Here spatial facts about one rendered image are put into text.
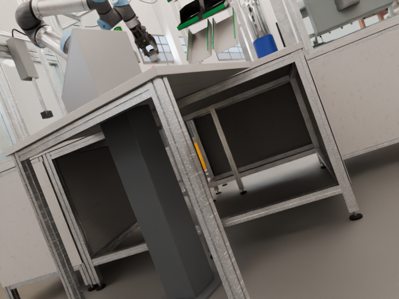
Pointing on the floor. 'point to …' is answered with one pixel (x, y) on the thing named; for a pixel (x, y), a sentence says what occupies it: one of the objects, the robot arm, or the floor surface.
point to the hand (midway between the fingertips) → (153, 53)
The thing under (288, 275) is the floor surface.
